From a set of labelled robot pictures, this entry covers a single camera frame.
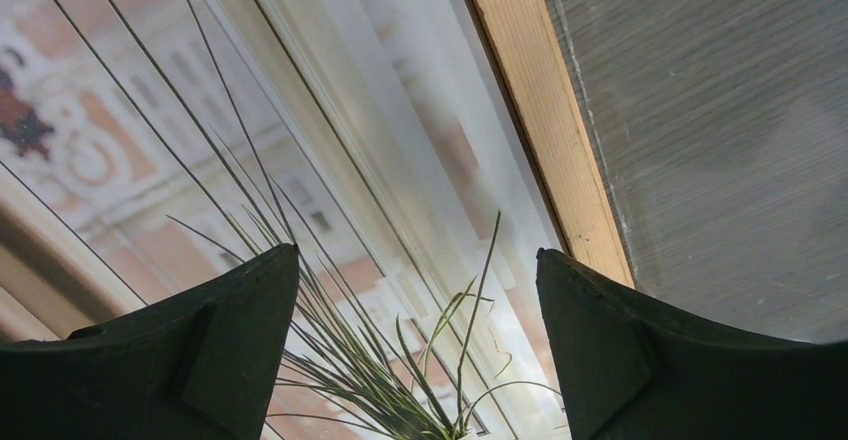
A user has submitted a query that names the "plant window photo print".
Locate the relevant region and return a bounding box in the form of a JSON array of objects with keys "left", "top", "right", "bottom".
[{"left": 1, "top": 0, "right": 569, "bottom": 439}]

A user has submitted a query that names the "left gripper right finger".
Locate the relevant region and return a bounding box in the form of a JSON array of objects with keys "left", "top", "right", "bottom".
[{"left": 536, "top": 249, "right": 847, "bottom": 439}]

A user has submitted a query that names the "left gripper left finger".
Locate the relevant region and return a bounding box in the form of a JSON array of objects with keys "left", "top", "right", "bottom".
[{"left": 1, "top": 244, "right": 299, "bottom": 439}]

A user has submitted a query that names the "orange wooden picture frame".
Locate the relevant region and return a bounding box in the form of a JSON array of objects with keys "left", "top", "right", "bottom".
[{"left": 471, "top": 0, "right": 634, "bottom": 287}]

